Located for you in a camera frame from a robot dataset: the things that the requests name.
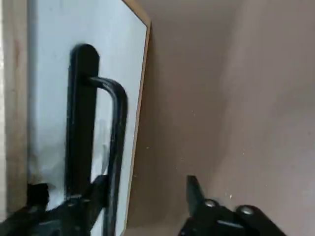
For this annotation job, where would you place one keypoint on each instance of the wooden drawer cabinet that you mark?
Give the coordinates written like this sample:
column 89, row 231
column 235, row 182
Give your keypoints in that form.
column 16, row 98

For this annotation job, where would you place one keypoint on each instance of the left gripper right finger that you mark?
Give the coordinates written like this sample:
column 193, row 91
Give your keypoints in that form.
column 209, row 221

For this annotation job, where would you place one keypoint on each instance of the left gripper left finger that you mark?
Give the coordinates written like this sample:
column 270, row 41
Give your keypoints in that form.
column 69, row 216

